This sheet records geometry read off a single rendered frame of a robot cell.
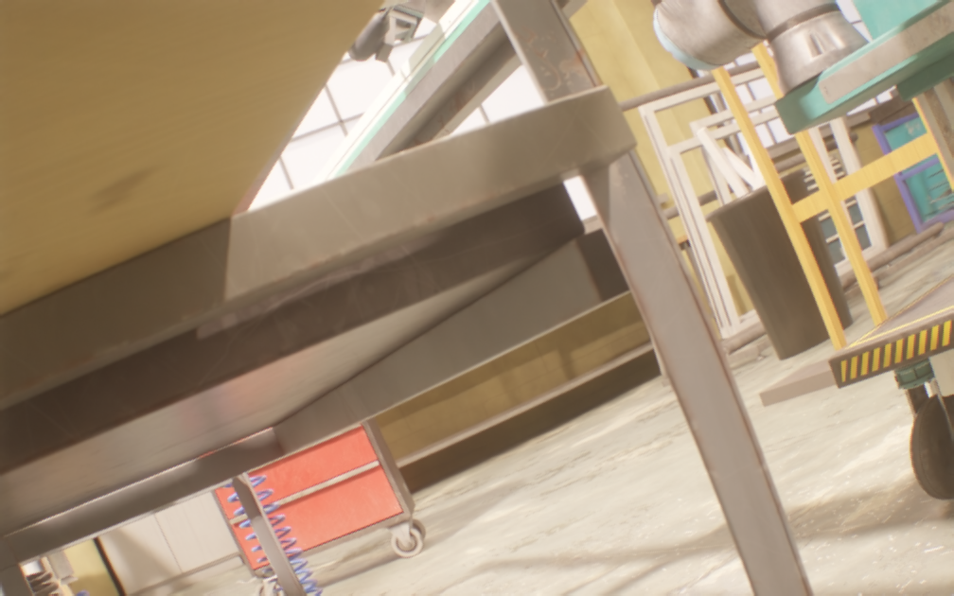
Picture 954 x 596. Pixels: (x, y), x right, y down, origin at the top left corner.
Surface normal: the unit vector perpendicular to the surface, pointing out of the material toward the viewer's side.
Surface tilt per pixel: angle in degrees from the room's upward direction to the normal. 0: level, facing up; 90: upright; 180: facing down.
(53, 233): 180
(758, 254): 94
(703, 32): 108
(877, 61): 90
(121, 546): 90
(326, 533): 90
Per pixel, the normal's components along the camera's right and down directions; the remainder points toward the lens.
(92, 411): 0.33, -0.22
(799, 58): -0.76, -0.08
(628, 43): -0.85, 0.35
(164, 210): 0.41, 0.91
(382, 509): 0.00, -0.07
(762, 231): -0.40, 0.18
